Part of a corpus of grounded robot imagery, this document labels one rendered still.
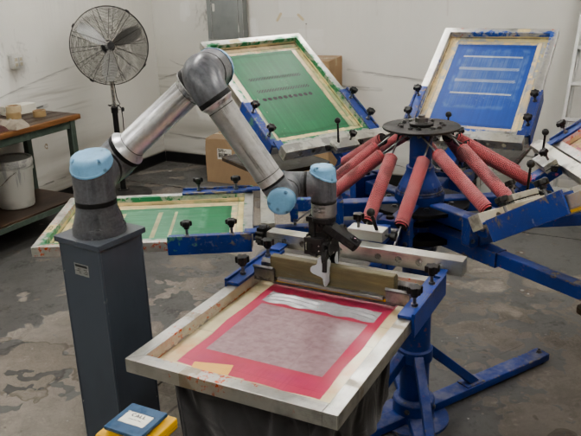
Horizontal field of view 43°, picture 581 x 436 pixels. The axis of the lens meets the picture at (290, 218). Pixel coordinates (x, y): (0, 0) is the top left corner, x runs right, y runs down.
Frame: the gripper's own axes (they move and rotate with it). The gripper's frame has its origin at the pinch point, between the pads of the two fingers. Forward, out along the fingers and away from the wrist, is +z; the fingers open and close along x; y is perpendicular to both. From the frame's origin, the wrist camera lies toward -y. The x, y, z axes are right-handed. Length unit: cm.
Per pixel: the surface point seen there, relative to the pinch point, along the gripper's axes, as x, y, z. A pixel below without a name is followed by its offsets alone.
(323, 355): 33.5, -13.1, 5.4
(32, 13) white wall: -258, 380, -59
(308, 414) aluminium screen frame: 61, -22, 4
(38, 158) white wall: -242, 380, 57
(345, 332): 19.7, -13.1, 5.3
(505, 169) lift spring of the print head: -92, -31, -14
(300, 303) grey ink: 9.4, 5.9, 4.8
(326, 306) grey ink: 8.8, -2.3, 4.6
